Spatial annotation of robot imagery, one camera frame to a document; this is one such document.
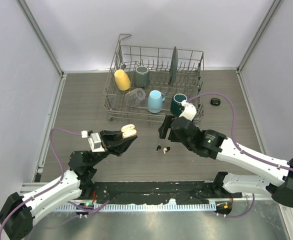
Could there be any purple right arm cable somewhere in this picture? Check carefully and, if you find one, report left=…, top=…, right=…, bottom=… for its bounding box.
left=190, top=92, right=293, bottom=218

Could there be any aluminium slotted rail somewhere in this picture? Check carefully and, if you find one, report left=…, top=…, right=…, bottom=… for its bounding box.
left=52, top=201, right=217, bottom=213

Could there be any yellow cup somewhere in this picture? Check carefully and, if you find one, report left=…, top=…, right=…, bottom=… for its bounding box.
left=114, top=69, right=131, bottom=91

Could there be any grey-green mug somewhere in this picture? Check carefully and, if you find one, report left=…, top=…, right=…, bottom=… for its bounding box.
left=134, top=66, right=150, bottom=88

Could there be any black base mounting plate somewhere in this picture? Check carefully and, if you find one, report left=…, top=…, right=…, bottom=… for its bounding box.
left=95, top=181, right=243, bottom=205

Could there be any teal plate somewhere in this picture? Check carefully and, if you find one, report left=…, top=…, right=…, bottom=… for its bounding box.
left=168, top=46, right=179, bottom=85

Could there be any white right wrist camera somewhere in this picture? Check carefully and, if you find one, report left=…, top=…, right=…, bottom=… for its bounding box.
left=179, top=100, right=197, bottom=121

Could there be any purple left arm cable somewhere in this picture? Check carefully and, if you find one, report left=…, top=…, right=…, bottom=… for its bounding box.
left=0, top=127, right=111, bottom=240

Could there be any dark teal mug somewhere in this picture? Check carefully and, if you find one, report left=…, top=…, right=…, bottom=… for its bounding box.
left=170, top=93, right=188, bottom=116

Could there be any clear glass cup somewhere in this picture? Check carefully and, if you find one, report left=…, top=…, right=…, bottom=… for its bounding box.
left=124, top=87, right=146, bottom=107

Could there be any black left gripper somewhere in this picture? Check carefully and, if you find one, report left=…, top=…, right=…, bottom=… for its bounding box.
left=89, top=128, right=136, bottom=168

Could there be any beige earbud charging case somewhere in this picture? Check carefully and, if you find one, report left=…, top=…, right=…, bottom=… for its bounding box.
left=121, top=124, right=137, bottom=139

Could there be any grey wire dish rack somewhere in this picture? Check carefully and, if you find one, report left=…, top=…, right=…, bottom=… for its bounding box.
left=103, top=33, right=205, bottom=123

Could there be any light blue mug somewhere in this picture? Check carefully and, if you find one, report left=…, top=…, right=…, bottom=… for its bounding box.
left=147, top=90, right=166, bottom=114

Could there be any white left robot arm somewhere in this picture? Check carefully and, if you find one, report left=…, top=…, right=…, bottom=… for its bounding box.
left=0, top=124, right=137, bottom=240

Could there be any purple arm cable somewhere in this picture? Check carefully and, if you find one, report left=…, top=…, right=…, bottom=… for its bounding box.
left=190, top=92, right=293, bottom=218
left=0, top=127, right=111, bottom=240

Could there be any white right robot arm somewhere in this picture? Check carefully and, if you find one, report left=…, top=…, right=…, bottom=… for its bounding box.
left=158, top=115, right=293, bottom=208

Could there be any black earbud charging case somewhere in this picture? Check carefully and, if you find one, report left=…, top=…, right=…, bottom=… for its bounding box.
left=210, top=98, right=221, bottom=106

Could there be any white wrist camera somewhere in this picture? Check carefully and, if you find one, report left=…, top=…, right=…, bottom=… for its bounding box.
left=179, top=100, right=197, bottom=121
left=81, top=130, right=105, bottom=153

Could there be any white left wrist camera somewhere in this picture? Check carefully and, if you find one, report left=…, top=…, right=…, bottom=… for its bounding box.
left=81, top=130, right=105, bottom=153

